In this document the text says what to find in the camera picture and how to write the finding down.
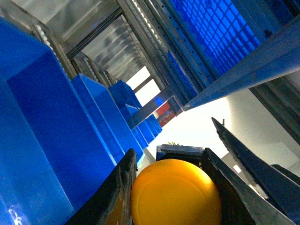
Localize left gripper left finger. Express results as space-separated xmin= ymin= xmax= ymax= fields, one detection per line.
xmin=66 ymin=149 xmax=137 ymax=225

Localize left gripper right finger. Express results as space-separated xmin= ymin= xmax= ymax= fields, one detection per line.
xmin=202 ymin=148 xmax=291 ymax=225

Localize yellow mushroom push button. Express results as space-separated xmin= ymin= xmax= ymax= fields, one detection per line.
xmin=130 ymin=144 xmax=222 ymax=225

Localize blue plastic bin, right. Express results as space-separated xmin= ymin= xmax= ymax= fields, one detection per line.
xmin=71 ymin=74 xmax=145 ymax=165

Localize blue plastic bin, middle empty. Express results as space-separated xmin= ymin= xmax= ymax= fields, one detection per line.
xmin=0 ymin=19 xmax=123 ymax=225

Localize white roller track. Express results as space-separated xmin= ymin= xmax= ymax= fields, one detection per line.
xmin=33 ymin=24 xmax=77 ymax=80

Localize metal shelf beam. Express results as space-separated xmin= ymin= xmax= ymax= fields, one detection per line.
xmin=128 ymin=14 xmax=300 ymax=128

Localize overhead metal rails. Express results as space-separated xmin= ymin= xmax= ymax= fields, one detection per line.
xmin=118 ymin=0 xmax=214 ymax=110

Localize upper blue crate bottom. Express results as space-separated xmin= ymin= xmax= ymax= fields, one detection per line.
xmin=167 ymin=0 xmax=262 ymax=77

